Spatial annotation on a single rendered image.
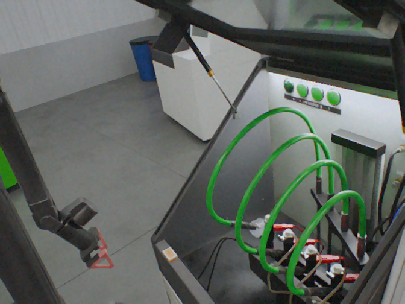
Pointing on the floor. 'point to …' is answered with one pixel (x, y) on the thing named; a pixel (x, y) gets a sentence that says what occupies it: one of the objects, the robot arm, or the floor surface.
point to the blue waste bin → (143, 58)
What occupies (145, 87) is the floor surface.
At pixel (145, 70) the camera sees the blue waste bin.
